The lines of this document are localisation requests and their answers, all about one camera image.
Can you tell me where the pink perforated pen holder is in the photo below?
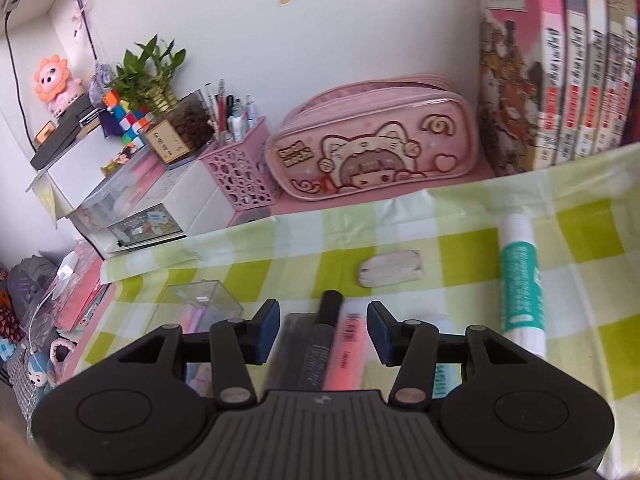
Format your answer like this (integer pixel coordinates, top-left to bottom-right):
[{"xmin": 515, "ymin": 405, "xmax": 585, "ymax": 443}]
[{"xmin": 197, "ymin": 116, "xmax": 282, "ymax": 213}]

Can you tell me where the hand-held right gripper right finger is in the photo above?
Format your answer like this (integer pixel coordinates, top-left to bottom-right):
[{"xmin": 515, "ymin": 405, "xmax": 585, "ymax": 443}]
[{"xmin": 366, "ymin": 301, "xmax": 526, "ymax": 407}]

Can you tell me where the colourful puzzle cube stack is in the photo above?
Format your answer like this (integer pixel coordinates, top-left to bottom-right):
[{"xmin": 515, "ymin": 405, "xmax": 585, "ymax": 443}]
[{"xmin": 100, "ymin": 89, "xmax": 153, "ymax": 141}]

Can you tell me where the green checked tablecloth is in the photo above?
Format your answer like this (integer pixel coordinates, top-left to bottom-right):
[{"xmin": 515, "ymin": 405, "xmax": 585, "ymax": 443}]
[{"xmin": 50, "ymin": 142, "xmax": 640, "ymax": 411}]

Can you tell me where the glass vase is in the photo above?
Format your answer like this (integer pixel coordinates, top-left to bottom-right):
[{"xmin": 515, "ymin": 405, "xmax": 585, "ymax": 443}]
[{"xmin": 165, "ymin": 91, "xmax": 218, "ymax": 161}]

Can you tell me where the grey pencil lead case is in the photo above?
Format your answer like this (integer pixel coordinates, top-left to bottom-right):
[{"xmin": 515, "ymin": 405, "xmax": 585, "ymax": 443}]
[{"xmin": 272, "ymin": 312, "xmax": 321, "ymax": 391}]

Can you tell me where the white drawer organizer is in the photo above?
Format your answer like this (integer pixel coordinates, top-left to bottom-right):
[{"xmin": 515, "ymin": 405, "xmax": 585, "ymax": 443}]
[{"xmin": 67, "ymin": 160, "xmax": 236, "ymax": 257}]

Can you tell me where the grey bag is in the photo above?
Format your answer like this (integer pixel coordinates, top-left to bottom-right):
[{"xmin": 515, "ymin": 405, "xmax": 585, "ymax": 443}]
[{"xmin": 7, "ymin": 255, "xmax": 58, "ymax": 320}]

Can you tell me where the black cable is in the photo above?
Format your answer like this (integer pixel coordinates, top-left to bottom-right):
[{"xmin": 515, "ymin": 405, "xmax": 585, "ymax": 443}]
[{"xmin": 5, "ymin": 7, "xmax": 40, "ymax": 153}]

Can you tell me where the orange flower lion toy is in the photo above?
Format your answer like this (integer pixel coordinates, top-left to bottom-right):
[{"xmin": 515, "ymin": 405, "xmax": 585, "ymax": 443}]
[{"xmin": 34, "ymin": 56, "xmax": 85, "ymax": 113}]

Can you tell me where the clear plastic organizer box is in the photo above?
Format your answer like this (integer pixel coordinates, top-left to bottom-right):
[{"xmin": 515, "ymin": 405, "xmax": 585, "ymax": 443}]
[{"xmin": 159, "ymin": 279, "xmax": 246, "ymax": 397}]

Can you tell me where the plain pink book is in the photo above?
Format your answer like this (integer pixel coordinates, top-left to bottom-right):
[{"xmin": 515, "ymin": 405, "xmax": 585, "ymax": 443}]
[{"xmin": 619, "ymin": 0, "xmax": 640, "ymax": 147}]

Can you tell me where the white eraser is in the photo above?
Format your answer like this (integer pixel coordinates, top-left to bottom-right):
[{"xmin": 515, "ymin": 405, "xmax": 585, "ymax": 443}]
[{"xmin": 357, "ymin": 250, "xmax": 425, "ymax": 288}]

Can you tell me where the bunch of pens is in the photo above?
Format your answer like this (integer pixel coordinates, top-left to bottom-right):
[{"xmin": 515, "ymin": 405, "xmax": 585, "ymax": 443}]
[{"xmin": 202, "ymin": 79, "xmax": 263, "ymax": 143}]

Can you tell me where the purple hanging charm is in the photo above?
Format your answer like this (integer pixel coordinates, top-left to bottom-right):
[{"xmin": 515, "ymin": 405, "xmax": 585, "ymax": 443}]
[{"xmin": 70, "ymin": 0, "xmax": 120, "ymax": 107}]

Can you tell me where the cartoon book blue spine top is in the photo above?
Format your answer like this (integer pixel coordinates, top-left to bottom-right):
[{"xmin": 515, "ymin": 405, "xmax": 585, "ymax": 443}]
[{"xmin": 557, "ymin": 0, "xmax": 593, "ymax": 166}]

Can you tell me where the cartoon book beige spine top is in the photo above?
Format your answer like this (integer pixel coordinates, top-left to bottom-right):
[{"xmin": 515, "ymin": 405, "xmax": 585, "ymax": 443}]
[{"xmin": 575, "ymin": 0, "xmax": 613, "ymax": 158}]

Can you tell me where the pink cartoon pencil case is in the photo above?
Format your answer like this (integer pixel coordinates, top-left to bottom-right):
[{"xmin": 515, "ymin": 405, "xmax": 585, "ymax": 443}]
[{"xmin": 265, "ymin": 74, "xmax": 478, "ymax": 203}]

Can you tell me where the framed calligraphy sign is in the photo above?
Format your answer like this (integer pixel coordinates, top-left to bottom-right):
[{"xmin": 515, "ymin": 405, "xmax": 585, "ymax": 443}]
[{"xmin": 142, "ymin": 117, "xmax": 191, "ymax": 166}]

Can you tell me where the lucky bamboo plant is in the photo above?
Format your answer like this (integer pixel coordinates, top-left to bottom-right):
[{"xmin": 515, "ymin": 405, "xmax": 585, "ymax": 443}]
[{"xmin": 107, "ymin": 34, "xmax": 188, "ymax": 116}]

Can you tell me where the blue plush doll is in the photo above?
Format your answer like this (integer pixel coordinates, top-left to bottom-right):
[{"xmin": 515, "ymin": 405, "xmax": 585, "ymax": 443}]
[{"xmin": 27, "ymin": 352, "xmax": 53, "ymax": 387}]

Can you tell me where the stack of pink books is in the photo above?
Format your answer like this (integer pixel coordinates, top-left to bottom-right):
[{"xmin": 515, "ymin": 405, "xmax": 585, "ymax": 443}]
[{"xmin": 47, "ymin": 245, "xmax": 113, "ymax": 333}]

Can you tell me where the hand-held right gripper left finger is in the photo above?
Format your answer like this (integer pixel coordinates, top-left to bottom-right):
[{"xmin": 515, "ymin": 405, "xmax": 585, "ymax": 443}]
[{"xmin": 117, "ymin": 299, "xmax": 281, "ymax": 406}]

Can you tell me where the black flat box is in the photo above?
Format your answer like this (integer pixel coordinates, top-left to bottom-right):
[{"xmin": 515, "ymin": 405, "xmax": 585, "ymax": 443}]
[{"xmin": 30, "ymin": 95, "xmax": 108, "ymax": 171}]

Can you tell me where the pale highlighter green cap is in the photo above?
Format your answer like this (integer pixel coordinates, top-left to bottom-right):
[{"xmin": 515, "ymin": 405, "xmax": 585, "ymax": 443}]
[{"xmin": 429, "ymin": 314, "xmax": 468, "ymax": 401}]

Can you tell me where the black marker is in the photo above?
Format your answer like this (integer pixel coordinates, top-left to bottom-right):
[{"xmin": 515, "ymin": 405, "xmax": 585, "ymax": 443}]
[{"xmin": 299, "ymin": 290, "xmax": 346, "ymax": 391}]

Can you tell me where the green and white glue stick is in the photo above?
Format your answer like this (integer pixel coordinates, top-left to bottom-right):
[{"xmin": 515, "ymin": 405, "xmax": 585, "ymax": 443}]
[{"xmin": 497, "ymin": 212, "xmax": 548, "ymax": 361}]

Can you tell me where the white cardboard box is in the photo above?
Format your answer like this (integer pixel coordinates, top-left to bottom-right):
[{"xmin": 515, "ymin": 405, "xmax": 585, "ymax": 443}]
[{"xmin": 25, "ymin": 135, "xmax": 151, "ymax": 221}]

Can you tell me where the pink highlighter orange cap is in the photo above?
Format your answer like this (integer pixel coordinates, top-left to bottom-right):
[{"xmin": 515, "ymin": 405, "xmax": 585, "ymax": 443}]
[{"xmin": 322, "ymin": 310, "xmax": 375, "ymax": 391}]

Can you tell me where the clear storage box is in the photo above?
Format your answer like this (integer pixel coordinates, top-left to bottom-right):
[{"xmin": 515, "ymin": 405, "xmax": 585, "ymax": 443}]
[{"xmin": 67, "ymin": 152, "xmax": 173, "ymax": 216}]

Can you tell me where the small toy figurine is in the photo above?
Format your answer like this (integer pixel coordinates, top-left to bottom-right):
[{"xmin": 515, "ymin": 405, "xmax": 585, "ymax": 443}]
[{"xmin": 100, "ymin": 145, "xmax": 137, "ymax": 176}]

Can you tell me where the cartoon book pink spine top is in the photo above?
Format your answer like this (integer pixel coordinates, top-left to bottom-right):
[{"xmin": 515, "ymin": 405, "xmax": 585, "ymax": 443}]
[{"xmin": 472, "ymin": 0, "xmax": 568, "ymax": 177}]

